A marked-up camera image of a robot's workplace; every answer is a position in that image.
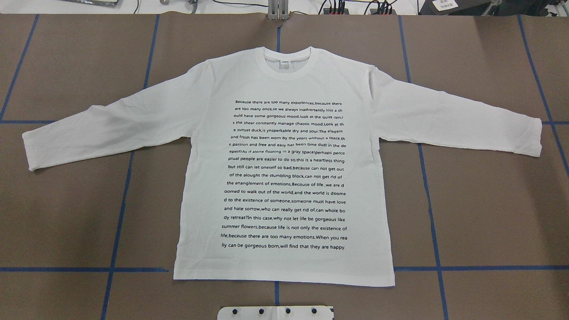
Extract white long-sleeve printed shirt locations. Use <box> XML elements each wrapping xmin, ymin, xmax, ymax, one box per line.
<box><xmin>22</xmin><ymin>47</ymin><xmax>542</xmax><ymax>287</ymax></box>

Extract black power strip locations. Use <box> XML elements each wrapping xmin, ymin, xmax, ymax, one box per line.
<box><xmin>318</xmin><ymin>2</ymin><xmax>397</xmax><ymax>16</ymax></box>

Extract aluminium frame post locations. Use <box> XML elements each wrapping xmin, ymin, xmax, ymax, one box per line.
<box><xmin>268</xmin><ymin>0</ymin><xmax>290</xmax><ymax>20</ymax></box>

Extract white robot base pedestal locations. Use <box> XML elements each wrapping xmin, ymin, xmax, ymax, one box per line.
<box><xmin>217</xmin><ymin>305</ymin><xmax>335</xmax><ymax>320</ymax></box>

